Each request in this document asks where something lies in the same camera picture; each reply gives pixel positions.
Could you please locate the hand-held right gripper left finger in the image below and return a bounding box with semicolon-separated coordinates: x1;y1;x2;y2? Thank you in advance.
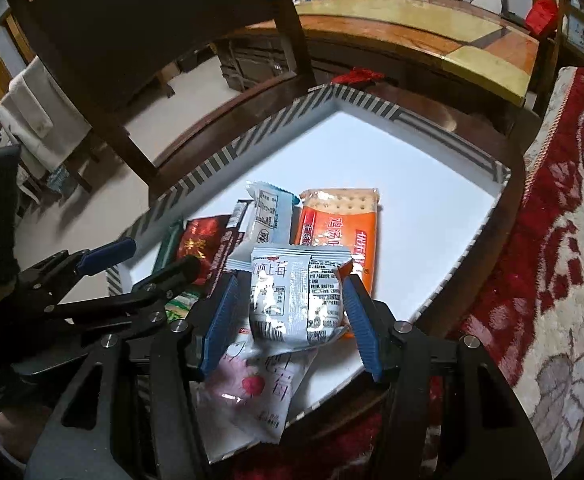
24;271;250;480

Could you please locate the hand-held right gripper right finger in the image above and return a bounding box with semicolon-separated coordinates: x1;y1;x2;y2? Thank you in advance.
339;274;553;480

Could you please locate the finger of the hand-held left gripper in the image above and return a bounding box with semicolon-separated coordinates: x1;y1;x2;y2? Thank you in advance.
18;238;138;286
47;255;203;328

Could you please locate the dark green snack packet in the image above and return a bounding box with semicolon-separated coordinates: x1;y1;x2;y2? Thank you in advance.
152;220;186;272

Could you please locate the green white snack packet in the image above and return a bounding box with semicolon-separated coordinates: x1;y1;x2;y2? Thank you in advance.
164;290;201;324

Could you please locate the dark red snack packet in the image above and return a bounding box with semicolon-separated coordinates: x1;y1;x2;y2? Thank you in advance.
174;215;233;286

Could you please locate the pink white snack packet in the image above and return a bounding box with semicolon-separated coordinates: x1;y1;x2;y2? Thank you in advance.
192;327;321;446

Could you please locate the long brown snack bar packet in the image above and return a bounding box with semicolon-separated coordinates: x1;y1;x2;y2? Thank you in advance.
207;200;253;302

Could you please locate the grey snack packet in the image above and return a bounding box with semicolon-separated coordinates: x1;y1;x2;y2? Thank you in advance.
227;245;356;349

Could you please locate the orange cracker packet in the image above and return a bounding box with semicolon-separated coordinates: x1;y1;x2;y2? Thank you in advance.
292;187;383;302

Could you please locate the blue white snack packet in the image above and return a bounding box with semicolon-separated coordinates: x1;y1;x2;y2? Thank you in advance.
244;181;303;247

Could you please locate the striped cardboard box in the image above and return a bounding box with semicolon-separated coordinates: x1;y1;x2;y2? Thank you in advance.
107;82;513;466

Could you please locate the white cloth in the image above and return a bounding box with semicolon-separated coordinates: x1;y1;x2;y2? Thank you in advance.
0;57;93;181

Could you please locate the red beige floral blanket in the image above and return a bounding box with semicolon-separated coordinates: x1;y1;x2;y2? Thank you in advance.
232;65;584;480

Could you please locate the dark wooden chair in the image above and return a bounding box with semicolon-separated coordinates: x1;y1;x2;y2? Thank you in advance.
2;0;528;441

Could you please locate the red wrapper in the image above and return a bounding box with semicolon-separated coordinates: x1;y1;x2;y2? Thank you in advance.
332;67;386;86

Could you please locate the wooden table with yellow inlay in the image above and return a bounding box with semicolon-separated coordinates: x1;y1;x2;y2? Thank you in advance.
212;0;543;111

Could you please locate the red bag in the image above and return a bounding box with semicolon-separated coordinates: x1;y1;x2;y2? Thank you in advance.
527;0;559;36

